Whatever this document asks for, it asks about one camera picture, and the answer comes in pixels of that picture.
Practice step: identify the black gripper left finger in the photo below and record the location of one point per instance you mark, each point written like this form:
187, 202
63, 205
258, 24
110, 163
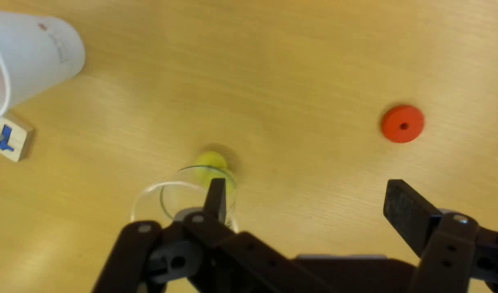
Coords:
200, 247

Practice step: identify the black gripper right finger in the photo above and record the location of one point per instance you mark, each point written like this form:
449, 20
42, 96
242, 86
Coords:
452, 247

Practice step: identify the clear plastic cup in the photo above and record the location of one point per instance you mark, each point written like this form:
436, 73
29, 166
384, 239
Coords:
185, 190

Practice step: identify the white paper cup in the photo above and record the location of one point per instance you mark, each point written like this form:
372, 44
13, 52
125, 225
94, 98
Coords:
35, 52

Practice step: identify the white number peg board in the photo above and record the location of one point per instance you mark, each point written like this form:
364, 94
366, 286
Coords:
14, 138

